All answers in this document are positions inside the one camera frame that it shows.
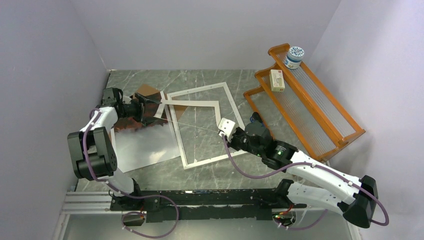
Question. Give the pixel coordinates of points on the blue white round jar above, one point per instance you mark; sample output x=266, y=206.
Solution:
x=294, y=57

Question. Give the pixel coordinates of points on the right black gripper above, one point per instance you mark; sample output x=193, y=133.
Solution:
x=231, y=143

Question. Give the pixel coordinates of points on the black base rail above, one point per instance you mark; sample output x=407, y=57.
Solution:
x=168, y=205

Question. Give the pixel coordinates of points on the small cream box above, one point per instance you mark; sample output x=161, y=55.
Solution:
x=276, y=78

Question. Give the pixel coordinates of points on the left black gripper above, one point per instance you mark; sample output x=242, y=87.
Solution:
x=144, y=120

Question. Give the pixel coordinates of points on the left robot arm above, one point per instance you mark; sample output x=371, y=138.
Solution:
x=91, y=150

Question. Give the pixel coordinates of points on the white picture frame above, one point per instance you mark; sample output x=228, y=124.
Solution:
x=199, y=144

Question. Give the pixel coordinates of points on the brown backing board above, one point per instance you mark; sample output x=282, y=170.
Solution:
x=149, y=91

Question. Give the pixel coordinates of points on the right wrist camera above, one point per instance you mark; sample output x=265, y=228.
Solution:
x=227, y=128

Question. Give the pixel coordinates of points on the blue stapler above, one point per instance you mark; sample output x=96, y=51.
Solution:
x=256, y=117

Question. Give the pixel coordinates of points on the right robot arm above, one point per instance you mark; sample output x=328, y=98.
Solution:
x=354, y=198

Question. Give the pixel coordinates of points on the red and white photo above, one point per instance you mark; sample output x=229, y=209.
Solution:
x=141, y=144

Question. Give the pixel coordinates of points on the orange wooden shelf rack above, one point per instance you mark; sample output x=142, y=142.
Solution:
x=320, y=122

